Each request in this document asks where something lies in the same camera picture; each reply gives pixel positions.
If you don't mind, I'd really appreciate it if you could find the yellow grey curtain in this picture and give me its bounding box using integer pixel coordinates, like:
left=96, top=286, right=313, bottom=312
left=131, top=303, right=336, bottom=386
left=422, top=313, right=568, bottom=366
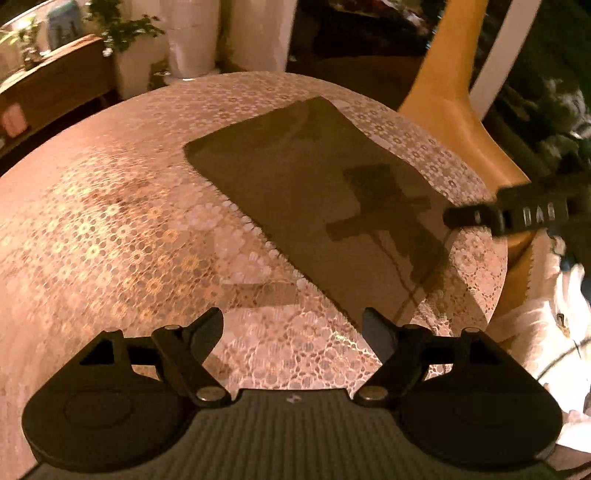
left=219, top=0, right=297, bottom=72

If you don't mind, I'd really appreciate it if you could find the tall green potted plant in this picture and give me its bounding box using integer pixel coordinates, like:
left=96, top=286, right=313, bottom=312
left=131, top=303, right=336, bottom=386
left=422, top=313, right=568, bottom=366
left=86, top=1, right=164, bottom=100

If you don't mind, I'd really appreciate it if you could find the white cylindrical floor pot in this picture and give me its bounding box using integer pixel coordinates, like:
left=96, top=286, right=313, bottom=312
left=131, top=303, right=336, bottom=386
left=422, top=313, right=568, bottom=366
left=160, top=0, right=221, bottom=84

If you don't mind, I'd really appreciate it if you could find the blue gloved right hand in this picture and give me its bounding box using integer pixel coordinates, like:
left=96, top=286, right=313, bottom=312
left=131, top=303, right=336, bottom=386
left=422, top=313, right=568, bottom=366
left=549, top=230, right=591, bottom=301

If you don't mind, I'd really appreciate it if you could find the yellow chair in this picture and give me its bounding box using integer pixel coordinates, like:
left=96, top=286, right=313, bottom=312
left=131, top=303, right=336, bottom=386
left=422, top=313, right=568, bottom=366
left=396, top=0, right=539, bottom=319

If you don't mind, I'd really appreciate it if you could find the floral lace tablecloth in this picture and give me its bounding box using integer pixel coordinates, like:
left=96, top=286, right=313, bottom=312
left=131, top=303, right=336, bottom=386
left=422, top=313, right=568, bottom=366
left=1, top=72, right=490, bottom=479

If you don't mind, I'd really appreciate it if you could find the blue picture card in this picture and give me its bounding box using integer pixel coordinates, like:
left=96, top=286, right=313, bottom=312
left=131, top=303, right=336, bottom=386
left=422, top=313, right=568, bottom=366
left=47, top=0, right=84, bottom=51

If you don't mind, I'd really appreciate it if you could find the olive brown t-shirt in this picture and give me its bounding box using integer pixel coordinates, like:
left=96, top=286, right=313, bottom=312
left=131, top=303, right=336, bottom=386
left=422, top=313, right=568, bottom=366
left=184, top=97, right=454, bottom=324

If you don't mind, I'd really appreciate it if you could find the pink lantern jar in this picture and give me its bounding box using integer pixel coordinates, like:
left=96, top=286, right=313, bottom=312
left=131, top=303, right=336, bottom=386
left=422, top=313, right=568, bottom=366
left=1, top=103, right=28, bottom=138

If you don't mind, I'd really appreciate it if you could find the glass vase with plant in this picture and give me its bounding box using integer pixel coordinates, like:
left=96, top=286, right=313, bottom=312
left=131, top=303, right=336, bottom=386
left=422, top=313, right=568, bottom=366
left=1, top=15, right=43, bottom=78

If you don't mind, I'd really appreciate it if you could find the long wooden sideboard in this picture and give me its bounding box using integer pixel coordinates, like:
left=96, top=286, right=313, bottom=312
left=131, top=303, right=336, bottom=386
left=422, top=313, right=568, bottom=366
left=1, top=34, right=116, bottom=156

